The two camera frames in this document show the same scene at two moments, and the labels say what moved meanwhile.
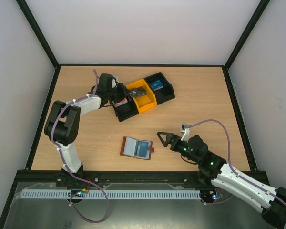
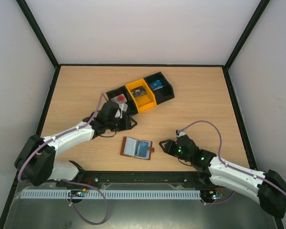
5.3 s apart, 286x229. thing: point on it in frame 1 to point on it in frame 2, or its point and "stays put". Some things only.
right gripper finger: [172, 143] to [166, 149]
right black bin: [163, 89] stays put
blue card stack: [157, 85] stays put
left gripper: [124, 92] to [126, 124]
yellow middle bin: [146, 102] stays put
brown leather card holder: [131, 147] stays put
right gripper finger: [169, 135] to [168, 142]
